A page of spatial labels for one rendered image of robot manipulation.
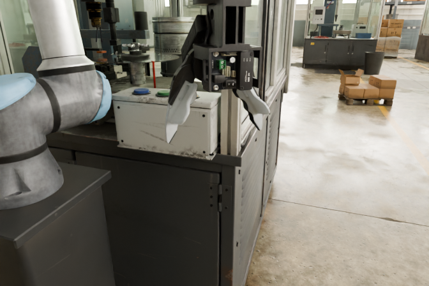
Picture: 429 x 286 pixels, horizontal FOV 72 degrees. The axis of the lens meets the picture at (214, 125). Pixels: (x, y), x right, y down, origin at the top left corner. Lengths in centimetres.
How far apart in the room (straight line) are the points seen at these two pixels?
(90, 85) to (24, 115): 15
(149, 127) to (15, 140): 30
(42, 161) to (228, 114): 42
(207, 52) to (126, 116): 50
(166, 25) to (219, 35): 147
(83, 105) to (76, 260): 34
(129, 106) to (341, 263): 125
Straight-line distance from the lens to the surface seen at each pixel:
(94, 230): 77
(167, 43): 183
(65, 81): 69
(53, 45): 70
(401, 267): 176
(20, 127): 64
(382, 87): 458
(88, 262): 80
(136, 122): 81
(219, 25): 36
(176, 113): 41
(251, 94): 43
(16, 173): 67
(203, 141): 74
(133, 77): 119
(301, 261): 161
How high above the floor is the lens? 108
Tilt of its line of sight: 19 degrees down
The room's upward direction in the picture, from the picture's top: straight up
